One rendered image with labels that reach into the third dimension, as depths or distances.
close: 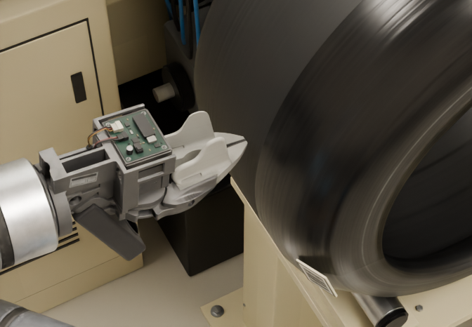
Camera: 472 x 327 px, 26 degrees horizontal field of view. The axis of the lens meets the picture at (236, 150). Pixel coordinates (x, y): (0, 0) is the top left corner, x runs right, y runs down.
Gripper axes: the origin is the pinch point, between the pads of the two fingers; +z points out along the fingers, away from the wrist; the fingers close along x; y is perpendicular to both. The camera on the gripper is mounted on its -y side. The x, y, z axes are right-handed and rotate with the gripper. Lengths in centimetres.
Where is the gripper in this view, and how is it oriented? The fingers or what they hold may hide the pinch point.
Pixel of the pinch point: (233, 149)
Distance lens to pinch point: 102.9
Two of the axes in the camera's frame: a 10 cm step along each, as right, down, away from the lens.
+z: 8.8, -3.0, 3.8
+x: -4.7, -7.1, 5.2
